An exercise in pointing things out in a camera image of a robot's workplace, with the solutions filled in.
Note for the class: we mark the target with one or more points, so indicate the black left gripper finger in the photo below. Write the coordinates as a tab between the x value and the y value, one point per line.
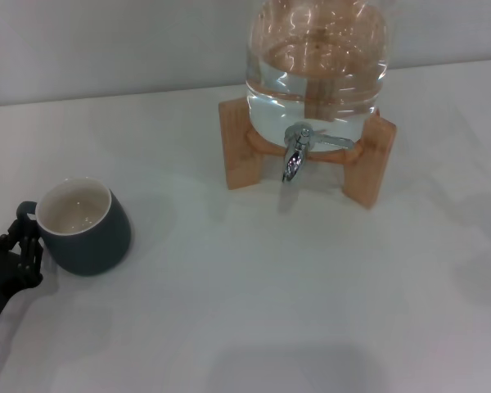
29	266
14	231

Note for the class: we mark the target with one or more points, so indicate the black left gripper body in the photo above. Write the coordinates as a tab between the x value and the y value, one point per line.
0	278

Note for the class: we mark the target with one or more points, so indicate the dark ceramic mug white inside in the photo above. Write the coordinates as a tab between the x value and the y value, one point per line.
86	245

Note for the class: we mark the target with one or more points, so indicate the chrome faucet tap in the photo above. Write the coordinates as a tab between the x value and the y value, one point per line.
294	159

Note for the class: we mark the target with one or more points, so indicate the light wooden dispenser stand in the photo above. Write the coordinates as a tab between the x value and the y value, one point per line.
234	143

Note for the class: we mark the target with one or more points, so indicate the clear glass water dispenser jar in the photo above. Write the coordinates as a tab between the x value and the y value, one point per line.
331	82

